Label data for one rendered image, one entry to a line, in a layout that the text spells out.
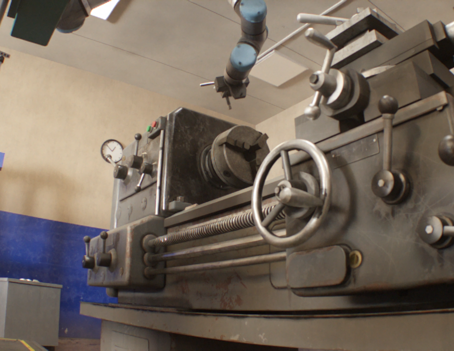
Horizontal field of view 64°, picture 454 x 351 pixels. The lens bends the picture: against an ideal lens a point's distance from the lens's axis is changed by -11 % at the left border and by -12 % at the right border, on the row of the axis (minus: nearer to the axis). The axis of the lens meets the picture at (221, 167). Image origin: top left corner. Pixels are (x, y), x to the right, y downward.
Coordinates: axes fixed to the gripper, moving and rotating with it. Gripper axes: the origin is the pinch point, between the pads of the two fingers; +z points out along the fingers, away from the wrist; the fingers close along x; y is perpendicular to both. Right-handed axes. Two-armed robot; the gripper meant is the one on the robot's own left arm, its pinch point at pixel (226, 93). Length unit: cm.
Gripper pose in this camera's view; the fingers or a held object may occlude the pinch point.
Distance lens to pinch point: 173.5
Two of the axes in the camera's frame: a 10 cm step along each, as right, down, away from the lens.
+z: -1.8, 2.3, 9.6
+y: -2.6, -9.5, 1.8
